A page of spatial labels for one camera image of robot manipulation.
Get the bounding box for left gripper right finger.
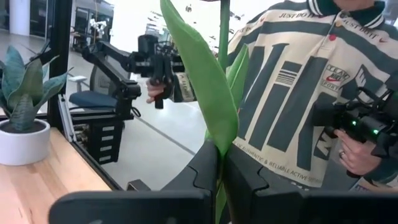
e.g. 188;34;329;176
223;143;398;224

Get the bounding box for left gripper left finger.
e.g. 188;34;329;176
48;140;219;224

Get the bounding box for maroon artificial tulip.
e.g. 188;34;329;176
160;0;250;224

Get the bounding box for black drawer cabinet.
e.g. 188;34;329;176
74;119;127;166

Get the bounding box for person's left hand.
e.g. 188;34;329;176
333;129;384;179

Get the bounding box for person's hand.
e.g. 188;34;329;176
333;129;384;179
145;79;167;105

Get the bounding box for person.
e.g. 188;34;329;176
169;0;398;192

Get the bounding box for person's right hand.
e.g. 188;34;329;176
145;79;167;105

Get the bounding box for blue office chair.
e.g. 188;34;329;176
68;90;121;109

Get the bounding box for green plant in white pot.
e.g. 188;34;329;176
0;45;69;166

